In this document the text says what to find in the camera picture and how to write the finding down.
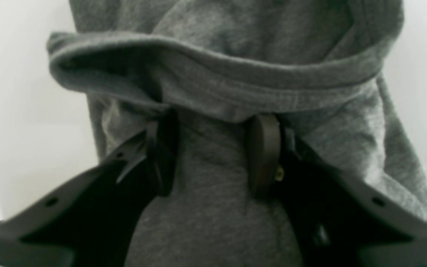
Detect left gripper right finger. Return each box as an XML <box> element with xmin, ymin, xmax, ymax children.
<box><xmin>245</xmin><ymin>114</ymin><xmax>427</xmax><ymax>267</ymax></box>

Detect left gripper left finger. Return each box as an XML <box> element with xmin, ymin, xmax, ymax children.
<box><xmin>0</xmin><ymin>109</ymin><xmax>179</xmax><ymax>267</ymax></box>

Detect grey T-shirt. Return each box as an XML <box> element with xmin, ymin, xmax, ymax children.
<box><xmin>47</xmin><ymin>0</ymin><xmax>427</xmax><ymax>267</ymax></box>

